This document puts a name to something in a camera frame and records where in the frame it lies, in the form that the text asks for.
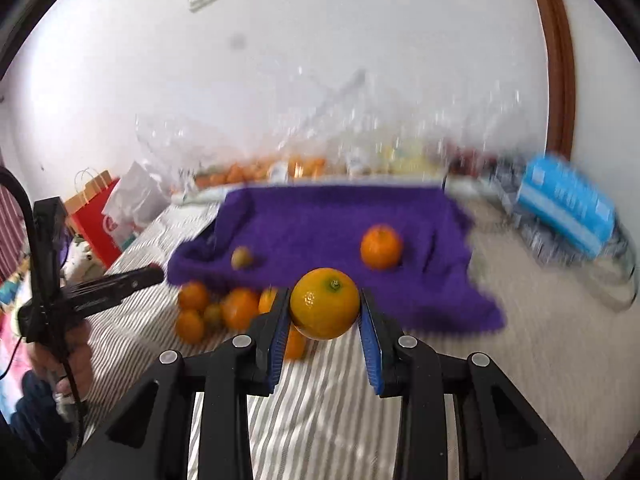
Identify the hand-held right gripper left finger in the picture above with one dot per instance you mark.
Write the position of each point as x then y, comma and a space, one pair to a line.
277, 340

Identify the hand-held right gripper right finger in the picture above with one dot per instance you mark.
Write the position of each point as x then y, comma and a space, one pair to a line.
370, 345

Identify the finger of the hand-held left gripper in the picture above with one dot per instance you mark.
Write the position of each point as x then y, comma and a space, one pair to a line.
140, 278

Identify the small brown longan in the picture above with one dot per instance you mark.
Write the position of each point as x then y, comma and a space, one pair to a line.
242, 258

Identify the person's left forearm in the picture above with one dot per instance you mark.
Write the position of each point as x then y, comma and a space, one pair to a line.
30, 425

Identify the heap of yellow fruits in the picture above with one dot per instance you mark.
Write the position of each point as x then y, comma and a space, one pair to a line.
405, 157

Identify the person's left hand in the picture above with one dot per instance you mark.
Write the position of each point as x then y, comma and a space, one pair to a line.
79, 360

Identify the white plush toy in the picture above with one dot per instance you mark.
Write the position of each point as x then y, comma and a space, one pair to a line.
77, 260

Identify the red striped curtain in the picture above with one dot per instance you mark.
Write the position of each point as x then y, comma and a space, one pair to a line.
10, 230

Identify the colourful printed cloth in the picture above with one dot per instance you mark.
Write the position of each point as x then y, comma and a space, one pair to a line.
10, 290

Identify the red paper bag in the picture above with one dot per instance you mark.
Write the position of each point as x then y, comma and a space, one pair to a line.
90, 230

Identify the white plastic bag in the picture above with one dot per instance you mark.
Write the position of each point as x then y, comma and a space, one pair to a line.
132, 200

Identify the purple towel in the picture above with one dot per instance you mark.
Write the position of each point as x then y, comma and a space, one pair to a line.
310, 225

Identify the heap of small oranges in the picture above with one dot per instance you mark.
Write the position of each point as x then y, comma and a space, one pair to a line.
250, 170

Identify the grey patterned cloth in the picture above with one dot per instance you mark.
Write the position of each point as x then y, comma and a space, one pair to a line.
500, 182

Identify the large clear plastic bag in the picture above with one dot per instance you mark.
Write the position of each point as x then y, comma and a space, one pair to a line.
450, 125

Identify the blue packet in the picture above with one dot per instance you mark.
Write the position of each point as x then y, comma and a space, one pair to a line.
565, 205

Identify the brown wooden door frame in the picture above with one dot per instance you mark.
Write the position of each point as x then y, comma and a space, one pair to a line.
555, 60

